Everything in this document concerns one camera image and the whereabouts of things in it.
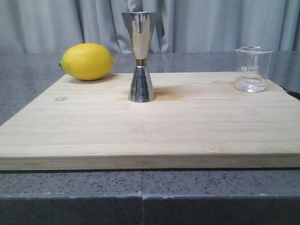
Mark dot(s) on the steel double jigger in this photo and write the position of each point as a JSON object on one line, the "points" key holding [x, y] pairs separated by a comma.
{"points": [[140, 27]]}

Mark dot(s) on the clear glass measuring beaker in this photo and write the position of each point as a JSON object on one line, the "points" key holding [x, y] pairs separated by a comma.
{"points": [[252, 68]]}

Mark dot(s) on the wooden cutting board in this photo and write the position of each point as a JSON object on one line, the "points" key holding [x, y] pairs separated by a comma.
{"points": [[198, 120]]}

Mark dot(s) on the yellow lemon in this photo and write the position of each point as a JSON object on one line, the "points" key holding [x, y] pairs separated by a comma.
{"points": [[87, 61]]}

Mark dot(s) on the grey curtain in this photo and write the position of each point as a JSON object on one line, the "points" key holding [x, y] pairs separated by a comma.
{"points": [[53, 26]]}

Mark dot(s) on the black board handle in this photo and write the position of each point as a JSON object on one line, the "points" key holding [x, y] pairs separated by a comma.
{"points": [[292, 93]]}

